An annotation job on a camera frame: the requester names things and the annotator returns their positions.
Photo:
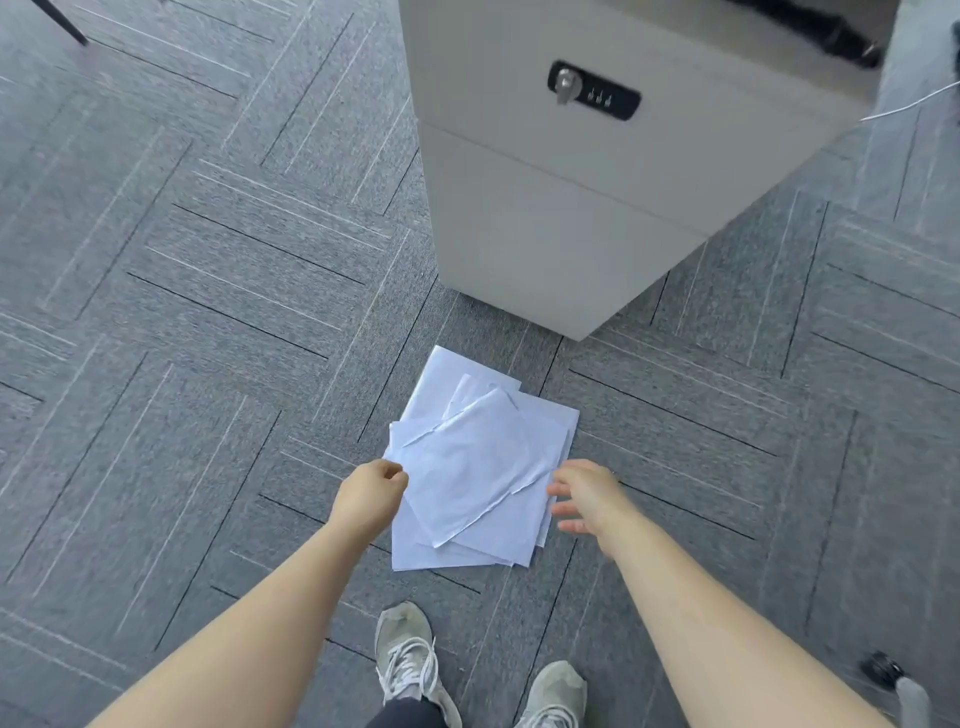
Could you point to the person's right hand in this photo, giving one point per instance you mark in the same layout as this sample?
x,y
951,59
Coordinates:
x,y
600,502

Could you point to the black chair caster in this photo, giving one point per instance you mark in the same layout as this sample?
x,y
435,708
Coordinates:
x,y
881,667

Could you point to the person's left grey sneaker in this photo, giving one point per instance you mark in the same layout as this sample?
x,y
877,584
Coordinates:
x,y
405,652

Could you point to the silver lock knob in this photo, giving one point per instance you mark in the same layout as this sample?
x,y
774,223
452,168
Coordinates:
x,y
566,84

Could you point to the grey metal drawer cabinet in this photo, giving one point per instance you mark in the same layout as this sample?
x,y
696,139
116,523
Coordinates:
x,y
570,217

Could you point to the person's dark trouser leg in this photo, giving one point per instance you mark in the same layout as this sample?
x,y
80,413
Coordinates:
x,y
405,714

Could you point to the person's left fingers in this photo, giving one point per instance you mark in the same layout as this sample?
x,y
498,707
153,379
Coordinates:
x,y
391,472

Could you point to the person's left hand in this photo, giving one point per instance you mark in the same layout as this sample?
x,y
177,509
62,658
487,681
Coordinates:
x,y
364,499

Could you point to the person's right grey sneaker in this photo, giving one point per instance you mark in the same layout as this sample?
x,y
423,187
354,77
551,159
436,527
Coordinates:
x,y
555,694

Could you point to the black combination lock panel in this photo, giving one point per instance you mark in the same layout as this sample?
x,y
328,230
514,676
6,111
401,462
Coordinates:
x,y
611,97

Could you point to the person's right forearm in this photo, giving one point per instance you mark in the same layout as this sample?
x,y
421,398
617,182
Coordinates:
x,y
720,637

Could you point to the person's left forearm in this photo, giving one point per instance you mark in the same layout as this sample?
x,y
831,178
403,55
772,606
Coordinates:
x,y
255,630

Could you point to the torn white paper sheet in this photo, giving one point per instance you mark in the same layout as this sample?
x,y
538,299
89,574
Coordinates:
x,y
472,465

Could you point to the person's right fingers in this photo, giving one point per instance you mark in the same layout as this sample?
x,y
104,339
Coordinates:
x,y
571,487

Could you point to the person's grey sneaker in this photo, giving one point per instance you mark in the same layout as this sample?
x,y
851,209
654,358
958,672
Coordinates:
x,y
405,652
555,694

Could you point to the black thin furniture leg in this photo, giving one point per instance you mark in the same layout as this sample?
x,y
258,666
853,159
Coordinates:
x,y
60,21

